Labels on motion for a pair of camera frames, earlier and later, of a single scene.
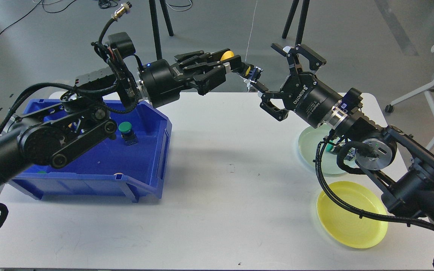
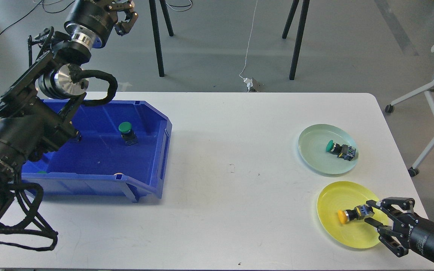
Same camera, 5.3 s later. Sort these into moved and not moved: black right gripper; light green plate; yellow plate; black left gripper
Moved: black left gripper; black right gripper
Not moved: light green plate; yellow plate
